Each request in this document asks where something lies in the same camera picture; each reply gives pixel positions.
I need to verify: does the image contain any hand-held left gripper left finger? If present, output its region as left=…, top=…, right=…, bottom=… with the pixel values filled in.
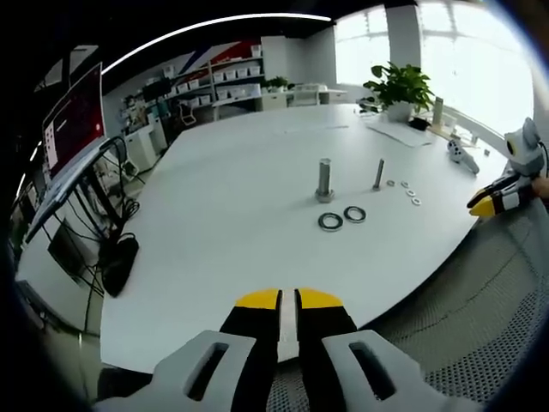
left=92, top=288, right=282, bottom=412

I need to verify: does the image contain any white handheld controller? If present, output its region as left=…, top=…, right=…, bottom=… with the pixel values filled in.
left=446, top=138, right=481, bottom=175

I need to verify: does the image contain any white storage cabinet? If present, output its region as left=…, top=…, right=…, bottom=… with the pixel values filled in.
left=123, top=114, right=169, bottom=173

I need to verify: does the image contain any thin threaded stud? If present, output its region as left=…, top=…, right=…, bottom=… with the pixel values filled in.
left=371, top=158, right=386, bottom=192

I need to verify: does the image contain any black bag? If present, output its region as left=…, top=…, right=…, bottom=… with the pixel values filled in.
left=101, top=232, right=141, bottom=299

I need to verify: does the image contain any thick threaded stud bolt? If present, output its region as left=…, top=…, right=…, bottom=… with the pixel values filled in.
left=314, top=157, right=336, bottom=204

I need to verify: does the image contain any black cable bundle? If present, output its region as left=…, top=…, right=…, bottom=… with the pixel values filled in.
left=76, top=136, right=143, bottom=301

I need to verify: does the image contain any large steel washer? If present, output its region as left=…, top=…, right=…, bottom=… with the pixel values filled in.
left=342, top=205, right=367, bottom=224
left=317, top=212, right=345, bottom=233

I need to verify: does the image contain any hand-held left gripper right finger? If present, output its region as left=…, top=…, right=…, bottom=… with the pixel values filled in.
left=294, top=287, right=481, bottom=412

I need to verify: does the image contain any white low cabinet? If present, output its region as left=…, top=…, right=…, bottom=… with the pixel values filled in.
left=260, top=82, right=348, bottom=112

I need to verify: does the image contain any potted green plant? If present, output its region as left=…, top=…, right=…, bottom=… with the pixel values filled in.
left=363, top=61, right=437, bottom=124

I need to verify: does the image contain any small green plant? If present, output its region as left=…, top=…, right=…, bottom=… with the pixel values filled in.
left=264, top=75, right=290, bottom=94

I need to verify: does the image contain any wooden stand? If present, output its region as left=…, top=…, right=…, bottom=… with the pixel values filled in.
left=430, top=95, right=456, bottom=135

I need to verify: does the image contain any open laptop red screen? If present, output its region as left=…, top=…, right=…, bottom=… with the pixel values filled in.
left=23, top=61, right=130, bottom=244

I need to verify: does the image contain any white paper sheet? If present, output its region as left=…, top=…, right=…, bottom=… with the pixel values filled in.
left=365, top=121, right=435, bottom=148

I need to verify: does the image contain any white chair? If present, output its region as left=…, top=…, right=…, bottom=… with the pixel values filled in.
left=177, top=101, right=199, bottom=128

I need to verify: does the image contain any person's right hand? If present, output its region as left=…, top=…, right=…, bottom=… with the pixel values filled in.
left=530, top=174, right=549, bottom=203

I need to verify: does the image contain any shelf with white bins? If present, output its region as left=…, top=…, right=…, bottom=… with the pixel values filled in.
left=167, top=41, right=265, bottom=122

